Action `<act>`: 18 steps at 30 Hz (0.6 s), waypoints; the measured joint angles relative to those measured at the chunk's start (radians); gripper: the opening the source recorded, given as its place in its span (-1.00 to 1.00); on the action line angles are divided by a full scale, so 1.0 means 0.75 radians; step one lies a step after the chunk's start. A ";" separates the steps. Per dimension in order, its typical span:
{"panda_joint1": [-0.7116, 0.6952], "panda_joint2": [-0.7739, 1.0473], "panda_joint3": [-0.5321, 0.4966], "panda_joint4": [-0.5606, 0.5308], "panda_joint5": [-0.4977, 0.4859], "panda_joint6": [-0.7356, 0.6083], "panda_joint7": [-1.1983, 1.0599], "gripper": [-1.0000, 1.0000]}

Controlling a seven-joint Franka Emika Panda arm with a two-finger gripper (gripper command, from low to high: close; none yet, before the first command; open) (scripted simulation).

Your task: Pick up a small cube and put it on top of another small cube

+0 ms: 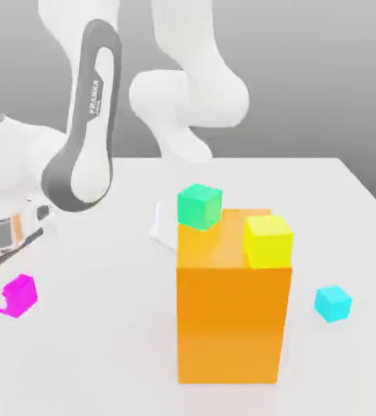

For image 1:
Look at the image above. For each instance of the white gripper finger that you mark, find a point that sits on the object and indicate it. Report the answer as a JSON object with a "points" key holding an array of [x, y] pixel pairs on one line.
{"points": [[1, 301]]}

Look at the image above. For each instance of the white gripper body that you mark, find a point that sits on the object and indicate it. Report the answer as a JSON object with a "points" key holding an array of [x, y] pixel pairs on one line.
{"points": [[15, 248]]}

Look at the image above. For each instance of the small magenta cube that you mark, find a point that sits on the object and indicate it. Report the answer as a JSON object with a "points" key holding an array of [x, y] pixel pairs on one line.
{"points": [[20, 297]]}

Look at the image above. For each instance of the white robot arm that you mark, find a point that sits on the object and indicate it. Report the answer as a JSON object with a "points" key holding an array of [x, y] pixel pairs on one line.
{"points": [[93, 97]]}

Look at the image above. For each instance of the small green cube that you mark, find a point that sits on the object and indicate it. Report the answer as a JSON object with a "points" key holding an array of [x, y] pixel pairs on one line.
{"points": [[198, 208]]}

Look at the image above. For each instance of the small yellow cube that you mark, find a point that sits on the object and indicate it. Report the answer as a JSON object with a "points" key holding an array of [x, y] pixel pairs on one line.
{"points": [[267, 243]]}

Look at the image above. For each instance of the small cyan cube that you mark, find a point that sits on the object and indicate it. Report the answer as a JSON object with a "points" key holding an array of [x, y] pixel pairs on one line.
{"points": [[332, 304]]}

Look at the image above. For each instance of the large orange box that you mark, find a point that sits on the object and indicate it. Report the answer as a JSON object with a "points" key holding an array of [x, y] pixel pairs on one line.
{"points": [[229, 321]]}

